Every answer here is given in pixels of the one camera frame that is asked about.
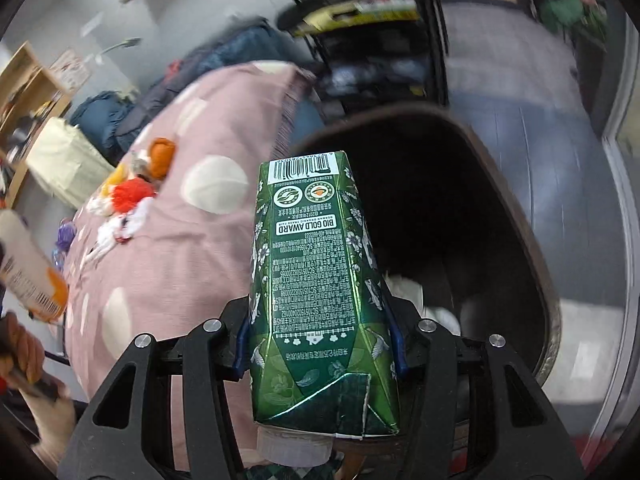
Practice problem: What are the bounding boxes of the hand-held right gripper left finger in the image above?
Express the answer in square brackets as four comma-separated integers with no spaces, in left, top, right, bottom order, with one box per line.
[57,296,251,480]

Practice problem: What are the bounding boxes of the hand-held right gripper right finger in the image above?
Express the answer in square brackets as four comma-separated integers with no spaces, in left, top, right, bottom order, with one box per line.
[381,282,587,480]

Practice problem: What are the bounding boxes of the green drink carton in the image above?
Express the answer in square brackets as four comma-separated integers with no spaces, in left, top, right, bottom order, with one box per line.
[248,150,402,468]

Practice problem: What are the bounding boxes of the white orange plastic bottle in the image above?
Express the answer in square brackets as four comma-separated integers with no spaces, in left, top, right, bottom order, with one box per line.
[0,209,70,322]

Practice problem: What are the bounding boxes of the brown plastic bin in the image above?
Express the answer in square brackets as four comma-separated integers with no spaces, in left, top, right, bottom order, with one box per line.
[287,103,563,396]

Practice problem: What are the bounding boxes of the red foam fruit net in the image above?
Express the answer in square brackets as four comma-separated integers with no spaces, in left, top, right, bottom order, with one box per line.
[111,178,156,216]

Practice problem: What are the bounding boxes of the person's left hand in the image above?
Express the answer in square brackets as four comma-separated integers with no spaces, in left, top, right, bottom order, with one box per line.
[0,311,47,387]

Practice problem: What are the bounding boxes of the white crumpled paper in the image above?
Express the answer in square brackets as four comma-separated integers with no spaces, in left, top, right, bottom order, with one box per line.
[385,270,461,333]

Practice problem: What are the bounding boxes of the pink dotted blanket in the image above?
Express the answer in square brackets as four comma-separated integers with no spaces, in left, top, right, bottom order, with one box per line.
[55,60,318,476]

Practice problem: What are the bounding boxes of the purple plastic wrapper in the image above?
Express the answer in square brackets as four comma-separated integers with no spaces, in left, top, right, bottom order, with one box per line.
[52,219,78,267]

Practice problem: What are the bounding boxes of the orange foam fruit net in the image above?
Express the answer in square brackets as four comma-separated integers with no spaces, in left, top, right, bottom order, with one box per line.
[148,137,177,179]

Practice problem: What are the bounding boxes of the small grey white wrapper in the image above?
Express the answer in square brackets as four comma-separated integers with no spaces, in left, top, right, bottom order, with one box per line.
[129,150,153,181]

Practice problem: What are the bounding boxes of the cream cloth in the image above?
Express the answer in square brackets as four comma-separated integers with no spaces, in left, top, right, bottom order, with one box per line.
[25,117,116,208]

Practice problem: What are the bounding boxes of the blue denim clothes pile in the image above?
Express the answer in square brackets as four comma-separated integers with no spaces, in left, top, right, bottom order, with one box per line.
[67,91,137,166]

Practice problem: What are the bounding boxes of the wooden shelf cabinet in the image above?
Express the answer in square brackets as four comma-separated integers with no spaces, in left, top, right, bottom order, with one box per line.
[0,42,76,206]

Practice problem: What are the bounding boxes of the dark blue clothes pile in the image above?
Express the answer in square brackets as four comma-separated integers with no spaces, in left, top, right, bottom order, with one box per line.
[115,17,321,151]

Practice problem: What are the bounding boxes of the white lamp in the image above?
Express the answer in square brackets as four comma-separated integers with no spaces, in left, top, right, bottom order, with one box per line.
[97,37,143,56]

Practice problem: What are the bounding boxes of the yellow cloth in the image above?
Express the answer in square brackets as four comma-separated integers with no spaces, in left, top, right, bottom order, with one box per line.
[292,2,371,37]

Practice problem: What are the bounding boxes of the colourful flat box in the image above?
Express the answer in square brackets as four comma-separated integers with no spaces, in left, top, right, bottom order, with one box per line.
[356,0,419,18]

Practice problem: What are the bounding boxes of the green plant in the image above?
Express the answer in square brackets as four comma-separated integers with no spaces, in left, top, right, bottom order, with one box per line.
[537,0,608,43]

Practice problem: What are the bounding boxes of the black wire cart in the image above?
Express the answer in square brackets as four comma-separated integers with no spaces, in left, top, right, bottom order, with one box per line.
[277,0,449,111]

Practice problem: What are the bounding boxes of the wall poster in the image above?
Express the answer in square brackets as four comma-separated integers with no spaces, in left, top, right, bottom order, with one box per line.
[47,49,93,92]

